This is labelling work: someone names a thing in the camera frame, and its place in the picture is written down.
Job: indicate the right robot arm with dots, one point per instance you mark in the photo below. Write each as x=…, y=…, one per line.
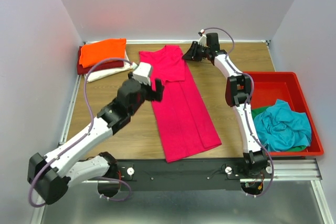
x=239, y=91

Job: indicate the teal t shirt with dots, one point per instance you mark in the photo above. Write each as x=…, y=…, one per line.
x=285, y=130

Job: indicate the white folded t shirt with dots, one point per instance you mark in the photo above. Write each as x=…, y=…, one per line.
x=108, y=69

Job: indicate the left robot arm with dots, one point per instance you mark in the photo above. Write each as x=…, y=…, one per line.
x=110, y=119

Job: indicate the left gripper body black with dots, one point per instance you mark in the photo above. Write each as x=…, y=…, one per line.
x=153, y=93

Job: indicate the green t shirt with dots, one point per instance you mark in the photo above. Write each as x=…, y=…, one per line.
x=260, y=114

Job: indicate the aluminium frame rail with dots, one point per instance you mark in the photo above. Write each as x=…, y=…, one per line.
x=296, y=171

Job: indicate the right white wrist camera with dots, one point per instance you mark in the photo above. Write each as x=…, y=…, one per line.
x=203, y=39

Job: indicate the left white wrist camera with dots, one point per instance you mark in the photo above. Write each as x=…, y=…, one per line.
x=142, y=73

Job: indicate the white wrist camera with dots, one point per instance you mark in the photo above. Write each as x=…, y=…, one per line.
x=203, y=39
x=142, y=73

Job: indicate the pink t shirt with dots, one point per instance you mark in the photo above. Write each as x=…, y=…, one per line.
x=184, y=124

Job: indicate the red plastic bin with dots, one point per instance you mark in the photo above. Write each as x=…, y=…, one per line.
x=273, y=86

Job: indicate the dark red folded t shirt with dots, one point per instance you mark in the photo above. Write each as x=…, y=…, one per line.
x=86, y=69

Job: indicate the orange folded t shirt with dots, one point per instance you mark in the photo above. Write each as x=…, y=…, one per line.
x=90, y=54

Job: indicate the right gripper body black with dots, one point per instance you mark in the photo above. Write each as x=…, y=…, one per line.
x=197, y=51

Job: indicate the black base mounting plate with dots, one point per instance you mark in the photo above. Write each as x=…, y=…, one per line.
x=186, y=174

